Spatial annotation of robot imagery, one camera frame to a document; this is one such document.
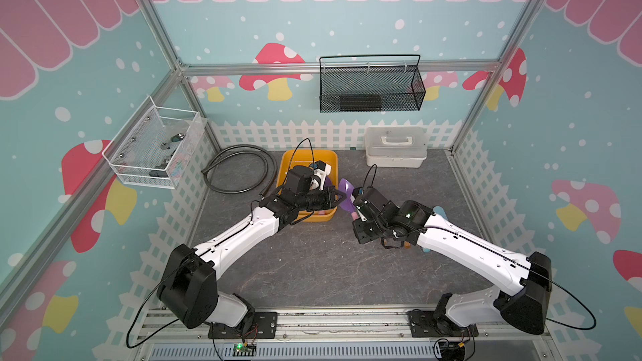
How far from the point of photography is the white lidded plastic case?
1085 mm

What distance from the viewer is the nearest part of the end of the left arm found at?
0.60m

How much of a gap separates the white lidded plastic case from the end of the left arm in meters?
0.49
